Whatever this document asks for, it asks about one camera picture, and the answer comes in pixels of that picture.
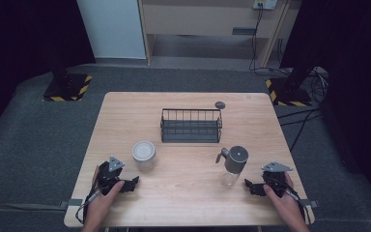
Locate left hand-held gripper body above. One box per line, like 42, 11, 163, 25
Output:
92, 156, 128, 196

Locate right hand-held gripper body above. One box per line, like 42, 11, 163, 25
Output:
261, 161, 294, 198

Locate glass jar with grey lid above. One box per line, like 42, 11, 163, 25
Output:
131, 140, 157, 172

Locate black wire basket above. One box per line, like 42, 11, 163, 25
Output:
159, 107, 223, 144

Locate person's right hand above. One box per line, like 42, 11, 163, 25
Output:
263, 173, 307, 223

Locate person's left hand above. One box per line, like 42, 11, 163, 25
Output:
85, 181, 126, 223

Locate black stand with striped base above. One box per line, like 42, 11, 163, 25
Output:
42, 54, 94, 102
265, 61, 318, 107

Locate black curtain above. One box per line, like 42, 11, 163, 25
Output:
0, 0, 96, 143
279, 0, 371, 207

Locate white panel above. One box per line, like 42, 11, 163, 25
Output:
76, 0, 148, 60

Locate white power strip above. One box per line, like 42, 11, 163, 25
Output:
252, 0, 278, 10

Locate left hand-held gripper cable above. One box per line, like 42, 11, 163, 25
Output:
75, 188, 102, 225

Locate hand-held gripper cable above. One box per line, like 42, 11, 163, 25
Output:
75, 188, 102, 225
271, 177, 312, 225

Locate right hand-held gripper cable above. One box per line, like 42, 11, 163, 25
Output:
271, 177, 312, 225

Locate grey strap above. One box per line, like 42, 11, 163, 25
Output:
299, 198, 319, 209
0, 198, 83, 212

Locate black floor cable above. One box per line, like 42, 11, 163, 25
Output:
276, 107, 323, 153

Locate bundle of black cables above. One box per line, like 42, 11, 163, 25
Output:
302, 67, 329, 100

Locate black power cable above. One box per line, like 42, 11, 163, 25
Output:
249, 4, 291, 76

